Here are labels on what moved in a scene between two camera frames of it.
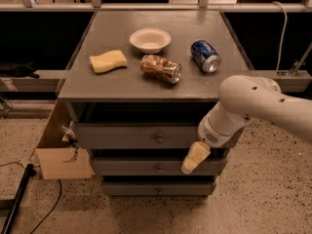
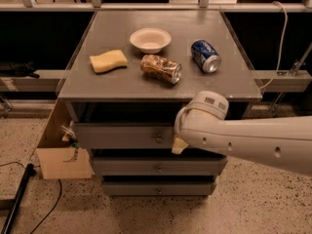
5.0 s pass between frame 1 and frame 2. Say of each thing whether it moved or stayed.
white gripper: moved
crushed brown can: stayed
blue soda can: stayed
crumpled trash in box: stayed
